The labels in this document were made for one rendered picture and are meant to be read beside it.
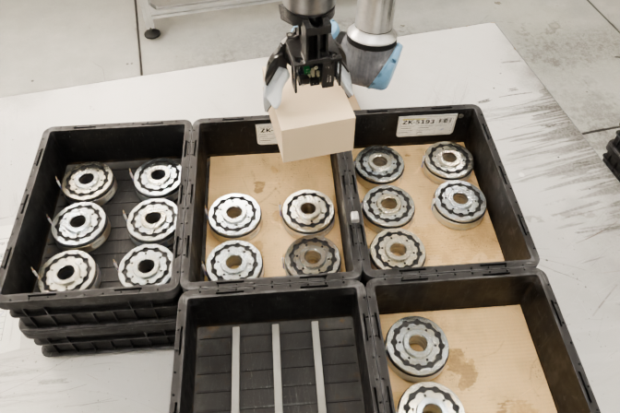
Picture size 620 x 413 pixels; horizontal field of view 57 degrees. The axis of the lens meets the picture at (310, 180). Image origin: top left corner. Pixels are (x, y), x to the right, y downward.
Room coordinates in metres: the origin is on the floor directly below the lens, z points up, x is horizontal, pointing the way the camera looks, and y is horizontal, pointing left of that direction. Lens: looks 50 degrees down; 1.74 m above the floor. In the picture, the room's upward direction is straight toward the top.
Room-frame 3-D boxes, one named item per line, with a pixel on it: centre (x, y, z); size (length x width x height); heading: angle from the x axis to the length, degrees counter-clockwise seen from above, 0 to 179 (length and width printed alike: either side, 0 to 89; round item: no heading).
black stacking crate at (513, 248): (0.68, -0.22, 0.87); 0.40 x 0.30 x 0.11; 4
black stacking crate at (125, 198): (0.64, 0.38, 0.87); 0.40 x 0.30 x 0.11; 4
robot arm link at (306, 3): (0.70, 0.00, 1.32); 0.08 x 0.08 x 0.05
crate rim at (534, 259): (0.68, -0.22, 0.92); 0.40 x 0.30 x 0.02; 4
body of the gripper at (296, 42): (0.69, 0.00, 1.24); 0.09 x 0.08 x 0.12; 14
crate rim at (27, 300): (0.64, 0.38, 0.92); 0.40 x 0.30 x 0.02; 4
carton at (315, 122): (0.72, 0.00, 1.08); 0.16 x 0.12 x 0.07; 14
